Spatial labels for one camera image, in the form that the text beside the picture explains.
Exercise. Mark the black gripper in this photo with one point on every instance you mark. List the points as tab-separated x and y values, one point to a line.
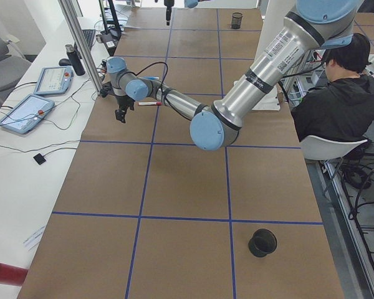
167	13
122	102

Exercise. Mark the red marker pen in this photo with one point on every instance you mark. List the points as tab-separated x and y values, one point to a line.
142	104

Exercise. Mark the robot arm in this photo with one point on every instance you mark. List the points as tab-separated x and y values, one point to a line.
309	25
188	3

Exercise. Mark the black monitor stand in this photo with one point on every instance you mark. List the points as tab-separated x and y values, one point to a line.
110	28

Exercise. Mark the black water bottle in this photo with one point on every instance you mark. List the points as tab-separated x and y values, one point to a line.
74	60

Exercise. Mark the black mesh pen cup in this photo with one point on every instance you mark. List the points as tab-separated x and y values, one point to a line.
236	20

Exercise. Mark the far blue teach pendant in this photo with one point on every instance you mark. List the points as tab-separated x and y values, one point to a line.
54	81

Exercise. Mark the blue teach pendant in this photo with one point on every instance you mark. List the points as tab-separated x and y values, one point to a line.
27	114
54	81

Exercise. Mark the black computer mouse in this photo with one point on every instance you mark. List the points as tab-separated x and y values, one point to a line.
64	62

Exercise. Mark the black keyboard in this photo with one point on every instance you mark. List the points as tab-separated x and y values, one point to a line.
89	35

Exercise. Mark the near blue teach pendant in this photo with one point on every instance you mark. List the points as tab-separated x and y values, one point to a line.
27	114

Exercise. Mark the small black square device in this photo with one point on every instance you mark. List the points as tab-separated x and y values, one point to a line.
39	159

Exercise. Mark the white paper label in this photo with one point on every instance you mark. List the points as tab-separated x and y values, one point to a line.
34	239

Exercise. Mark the white plastic chair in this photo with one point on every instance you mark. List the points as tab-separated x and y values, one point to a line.
321	149

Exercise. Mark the red cylinder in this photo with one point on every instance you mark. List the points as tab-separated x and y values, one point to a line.
12	275

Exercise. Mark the seated person in black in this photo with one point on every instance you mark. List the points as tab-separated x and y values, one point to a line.
344	109

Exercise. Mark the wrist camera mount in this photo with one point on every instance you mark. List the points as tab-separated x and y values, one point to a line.
106	90

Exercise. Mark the aluminium frame post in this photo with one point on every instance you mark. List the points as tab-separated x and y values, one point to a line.
71	18

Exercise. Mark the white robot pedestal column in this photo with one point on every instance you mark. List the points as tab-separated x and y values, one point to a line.
245	96

